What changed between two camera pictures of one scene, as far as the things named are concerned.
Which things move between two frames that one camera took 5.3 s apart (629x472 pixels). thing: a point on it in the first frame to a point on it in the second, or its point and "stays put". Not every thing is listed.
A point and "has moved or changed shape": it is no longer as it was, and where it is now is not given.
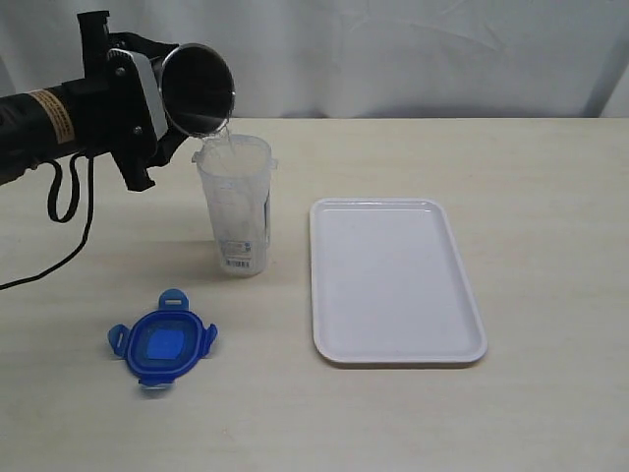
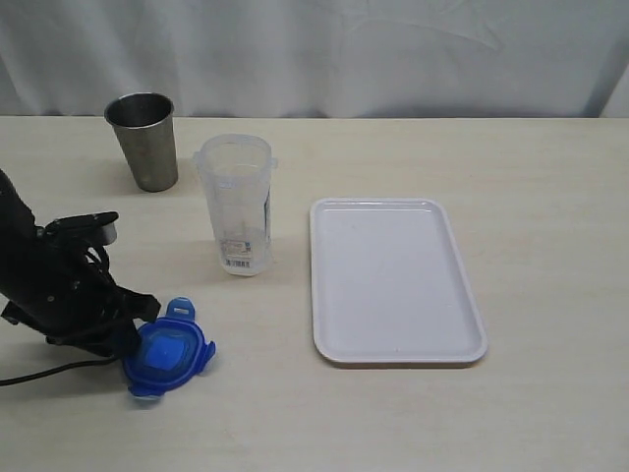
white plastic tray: x=389 y=284 stays put
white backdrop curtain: x=325 y=59 stays put
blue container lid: x=163 y=344 has moved or changed shape
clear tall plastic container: x=237 y=170 stays put
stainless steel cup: x=198 y=88 has moved or changed shape
